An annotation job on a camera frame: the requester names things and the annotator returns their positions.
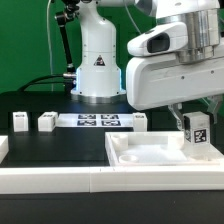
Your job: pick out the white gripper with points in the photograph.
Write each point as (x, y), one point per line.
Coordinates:
(159, 81)

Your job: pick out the white square table top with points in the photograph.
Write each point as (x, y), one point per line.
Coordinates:
(157, 149)

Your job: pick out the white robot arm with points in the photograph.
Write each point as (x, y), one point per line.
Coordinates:
(180, 59)

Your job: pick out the white marker tag sheet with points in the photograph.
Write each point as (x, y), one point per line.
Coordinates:
(94, 120)

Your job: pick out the white U-shaped obstacle fence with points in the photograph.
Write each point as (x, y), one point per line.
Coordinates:
(110, 179)

